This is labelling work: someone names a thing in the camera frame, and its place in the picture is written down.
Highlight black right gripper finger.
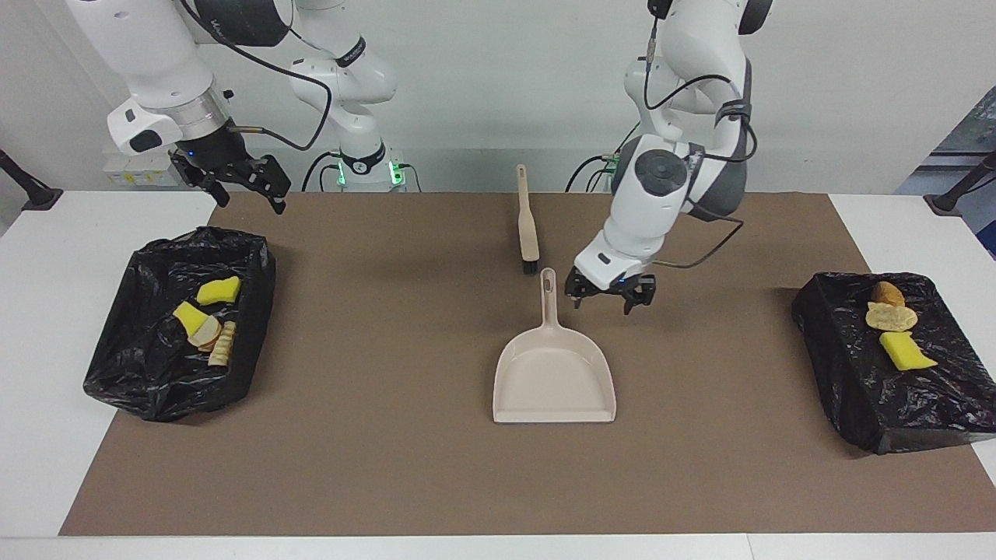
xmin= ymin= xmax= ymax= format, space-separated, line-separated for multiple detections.
xmin=237 ymin=154 xmax=293 ymax=215
xmin=170 ymin=152 xmax=232 ymax=208

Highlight beige hand brush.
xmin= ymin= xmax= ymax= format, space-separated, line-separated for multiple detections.
xmin=516 ymin=164 xmax=541 ymax=275

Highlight beige plastic dustpan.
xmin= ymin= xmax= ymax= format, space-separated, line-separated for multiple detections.
xmin=493 ymin=268 xmax=617 ymax=425

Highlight yellow curved sponge piece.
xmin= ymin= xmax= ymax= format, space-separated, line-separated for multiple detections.
xmin=195 ymin=275 xmax=242 ymax=306

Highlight yellow wedge sponge piece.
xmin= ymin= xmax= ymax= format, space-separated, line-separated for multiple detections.
xmin=172 ymin=301 xmax=209 ymax=338

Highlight pale crusty bread chunk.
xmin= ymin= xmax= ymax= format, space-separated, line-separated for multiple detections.
xmin=189 ymin=314 xmax=223 ymax=349

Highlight striped croissant piece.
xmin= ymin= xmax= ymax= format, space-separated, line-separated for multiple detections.
xmin=207 ymin=320 xmax=237 ymax=368

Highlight pale bread piece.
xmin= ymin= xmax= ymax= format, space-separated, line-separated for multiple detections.
xmin=865 ymin=302 xmax=919 ymax=333

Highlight yellow notched sponge piece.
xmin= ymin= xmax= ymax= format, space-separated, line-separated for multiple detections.
xmin=879 ymin=331 xmax=939 ymax=372

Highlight open bin with crumpled black bag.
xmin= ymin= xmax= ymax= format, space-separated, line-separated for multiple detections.
xmin=83 ymin=226 xmax=277 ymax=423

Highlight boxy bin with black bag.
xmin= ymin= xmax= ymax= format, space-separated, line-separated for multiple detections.
xmin=791 ymin=271 xmax=996 ymax=456

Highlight black stand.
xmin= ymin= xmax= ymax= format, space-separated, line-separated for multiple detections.
xmin=924 ymin=152 xmax=996 ymax=217
xmin=0 ymin=148 xmax=63 ymax=211

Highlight brown table mat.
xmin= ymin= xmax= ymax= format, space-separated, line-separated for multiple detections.
xmin=58 ymin=191 xmax=996 ymax=537

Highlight black right base cable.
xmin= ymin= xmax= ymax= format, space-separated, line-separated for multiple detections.
xmin=302 ymin=150 xmax=425 ymax=193

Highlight black base cable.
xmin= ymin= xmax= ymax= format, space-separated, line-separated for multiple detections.
xmin=302 ymin=150 xmax=425 ymax=193
xmin=565 ymin=124 xmax=647 ymax=193

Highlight white wall box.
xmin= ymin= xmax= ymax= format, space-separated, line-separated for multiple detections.
xmin=103 ymin=152 xmax=184 ymax=187

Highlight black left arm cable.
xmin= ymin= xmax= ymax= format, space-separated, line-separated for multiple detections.
xmin=642 ymin=0 xmax=759 ymax=270

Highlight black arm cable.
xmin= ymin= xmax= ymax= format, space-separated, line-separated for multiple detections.
xmin=179 ymin=0 xmax=343 ymax=152
xmin=642 ymin=0 xmax=759 ymax=270

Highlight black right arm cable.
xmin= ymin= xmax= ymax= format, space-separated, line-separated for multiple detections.
xmin=179 ymin=0 xmax=343 ymax=152

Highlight black left base cable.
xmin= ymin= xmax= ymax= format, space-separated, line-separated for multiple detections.
xmin=565 ymin=124 xmax=647 ymax=193

